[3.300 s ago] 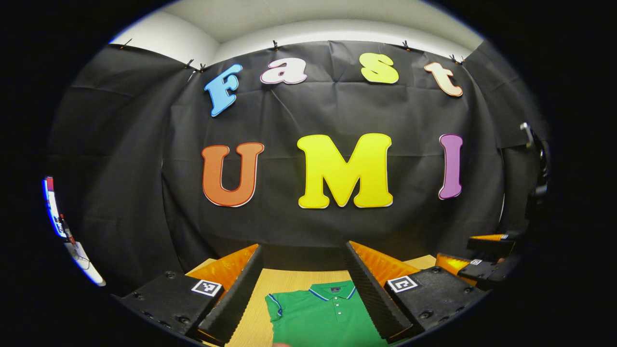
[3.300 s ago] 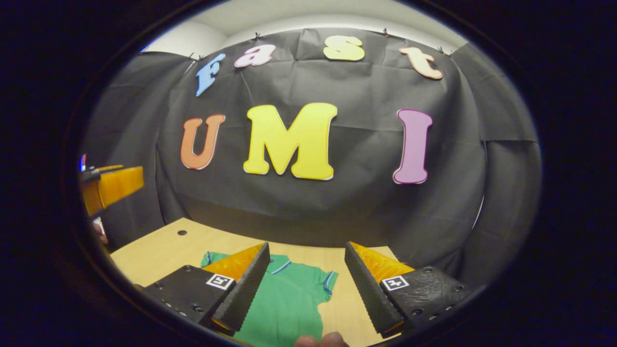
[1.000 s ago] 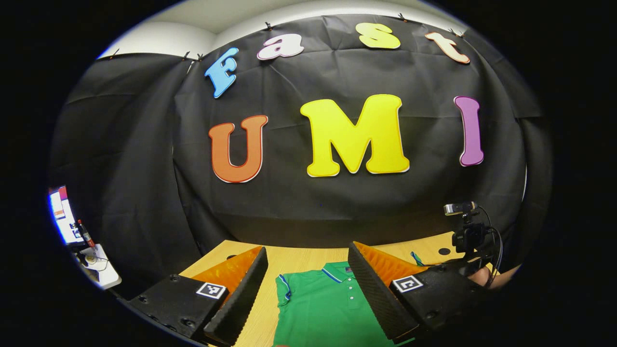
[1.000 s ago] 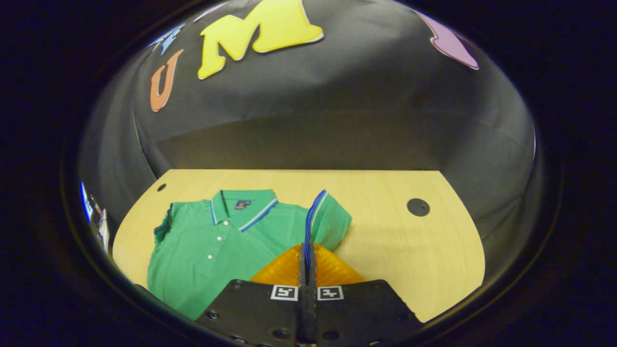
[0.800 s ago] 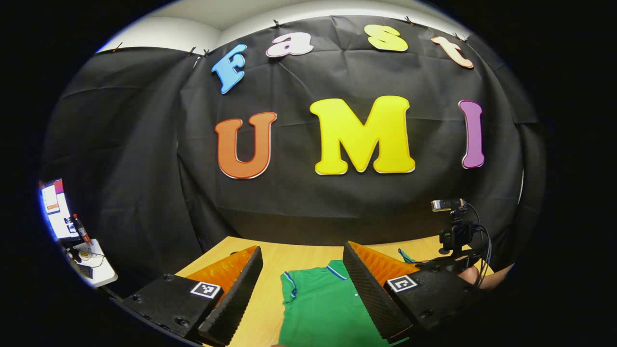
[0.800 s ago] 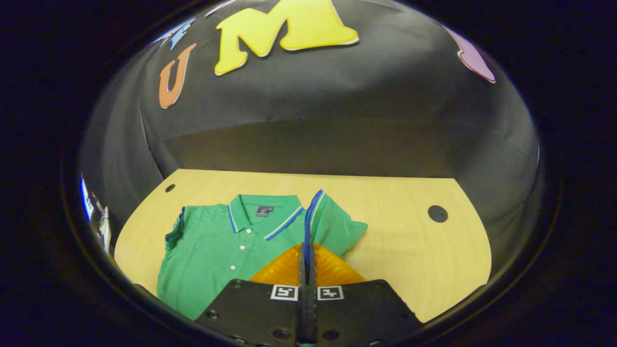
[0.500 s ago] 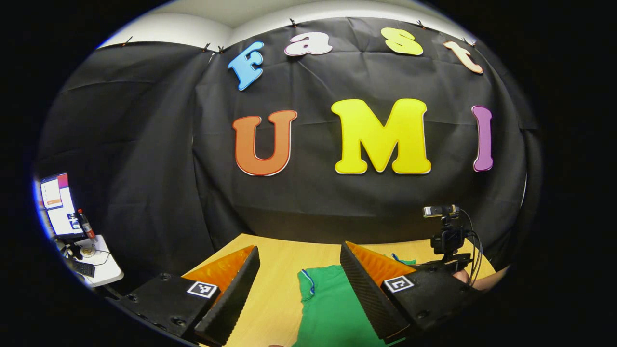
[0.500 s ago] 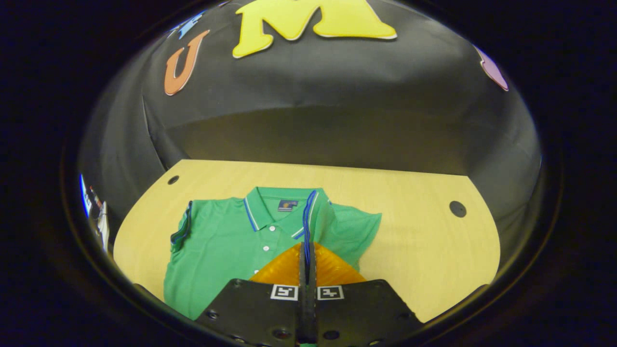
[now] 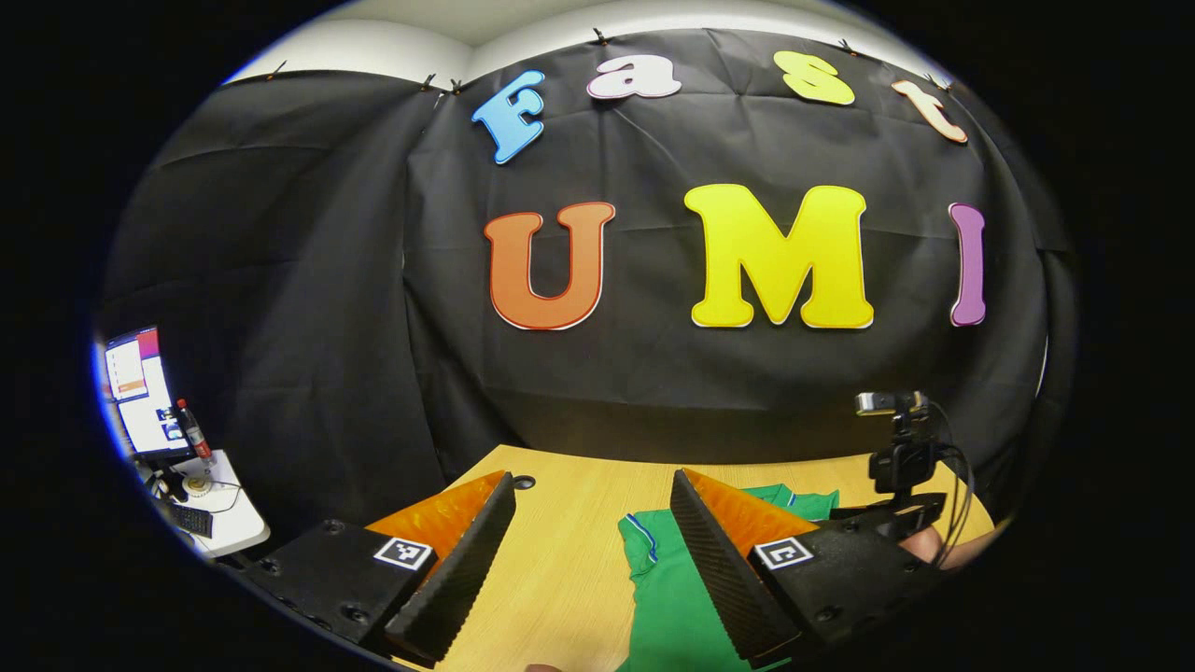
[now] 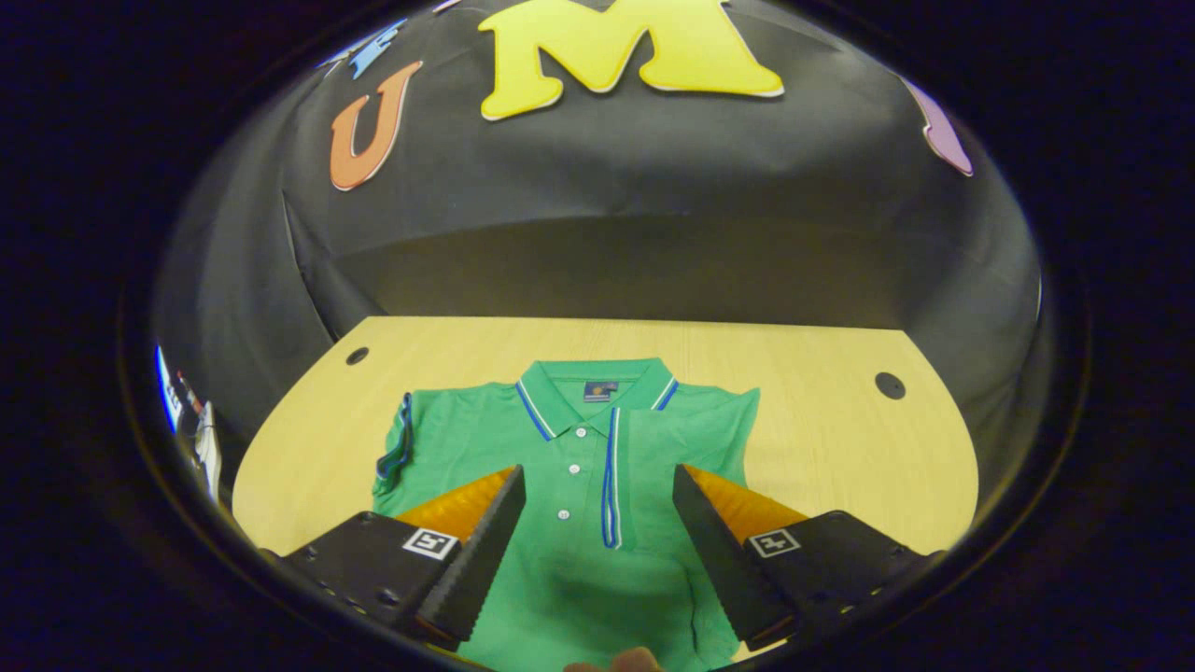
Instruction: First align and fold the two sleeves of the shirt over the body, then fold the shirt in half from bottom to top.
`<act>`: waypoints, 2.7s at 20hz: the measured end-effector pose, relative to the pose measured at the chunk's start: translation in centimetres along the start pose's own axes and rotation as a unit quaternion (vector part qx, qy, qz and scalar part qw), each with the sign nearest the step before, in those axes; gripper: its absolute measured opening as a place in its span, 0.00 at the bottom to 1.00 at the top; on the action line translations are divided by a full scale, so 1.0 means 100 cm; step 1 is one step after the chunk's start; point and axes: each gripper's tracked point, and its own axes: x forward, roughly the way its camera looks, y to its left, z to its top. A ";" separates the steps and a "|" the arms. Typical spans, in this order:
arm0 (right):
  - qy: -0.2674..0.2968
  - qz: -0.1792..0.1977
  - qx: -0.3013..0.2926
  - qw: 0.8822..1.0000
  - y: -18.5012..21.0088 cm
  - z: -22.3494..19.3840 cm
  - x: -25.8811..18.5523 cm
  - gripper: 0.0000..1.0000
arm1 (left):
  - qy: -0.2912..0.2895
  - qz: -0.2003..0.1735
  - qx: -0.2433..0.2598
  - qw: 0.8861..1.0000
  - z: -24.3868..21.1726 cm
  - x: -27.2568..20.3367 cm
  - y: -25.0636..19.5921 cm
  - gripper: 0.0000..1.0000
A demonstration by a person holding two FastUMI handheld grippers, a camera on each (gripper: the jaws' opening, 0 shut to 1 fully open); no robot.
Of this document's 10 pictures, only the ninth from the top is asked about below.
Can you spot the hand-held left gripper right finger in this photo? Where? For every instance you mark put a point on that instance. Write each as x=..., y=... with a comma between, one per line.
x=724, y=579

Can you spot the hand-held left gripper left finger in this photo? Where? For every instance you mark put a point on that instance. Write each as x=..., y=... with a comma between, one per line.
x=467, y=569

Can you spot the green T-shirt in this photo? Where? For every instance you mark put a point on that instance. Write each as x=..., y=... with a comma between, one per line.
x=672, y=607

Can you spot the white side table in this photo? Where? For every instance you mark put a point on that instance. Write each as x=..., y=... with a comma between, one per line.
x=238, y=523

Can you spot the black keyboard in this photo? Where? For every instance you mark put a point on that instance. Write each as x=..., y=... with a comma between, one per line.
x=191, y=520

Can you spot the small round beige object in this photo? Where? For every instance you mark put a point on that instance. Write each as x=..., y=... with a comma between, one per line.
x=198, y=483

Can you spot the black backdrop cloth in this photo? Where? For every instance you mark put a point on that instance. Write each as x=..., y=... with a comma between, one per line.
x=373, y=280

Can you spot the red bottle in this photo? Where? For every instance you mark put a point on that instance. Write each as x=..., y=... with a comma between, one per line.
x=193, y=434

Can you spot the computer monitor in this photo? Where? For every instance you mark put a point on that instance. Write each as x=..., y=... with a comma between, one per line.
x=145, y=392

